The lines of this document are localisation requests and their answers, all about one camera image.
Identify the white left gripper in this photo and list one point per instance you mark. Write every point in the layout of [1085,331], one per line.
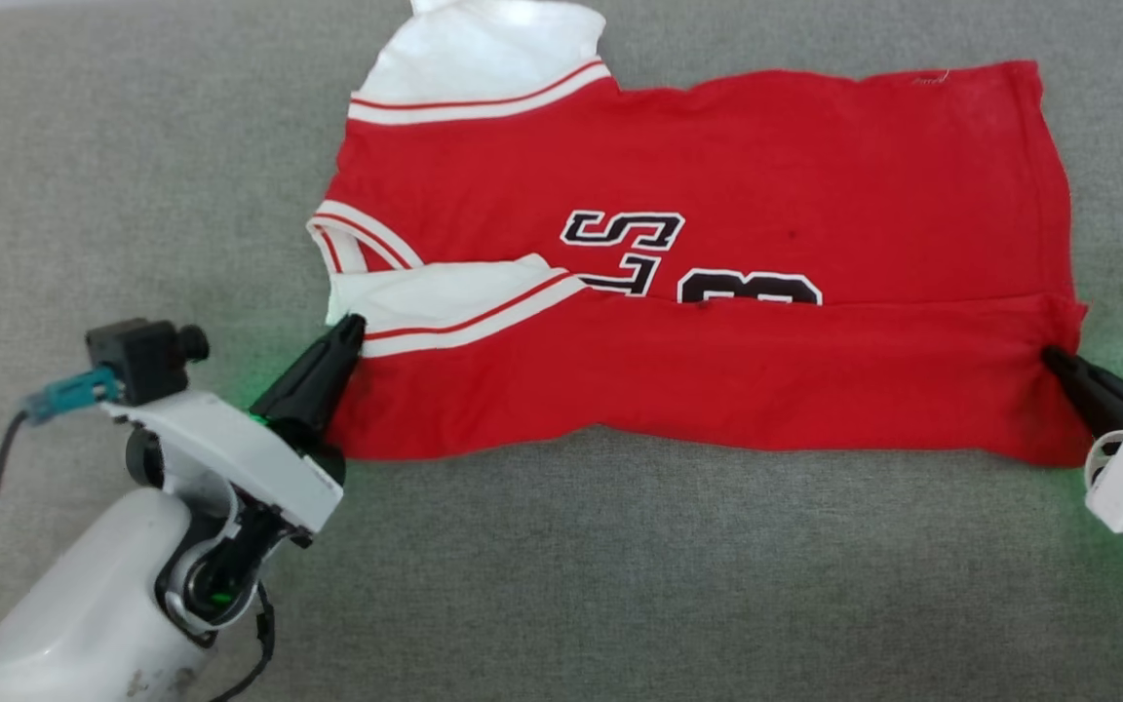
[230,453]

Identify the red jersey with white trim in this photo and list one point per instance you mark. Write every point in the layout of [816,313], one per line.
[766,370]

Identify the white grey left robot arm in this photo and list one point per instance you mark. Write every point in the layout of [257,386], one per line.
[84,604]

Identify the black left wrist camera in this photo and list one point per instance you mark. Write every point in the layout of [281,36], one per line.
[137,356]

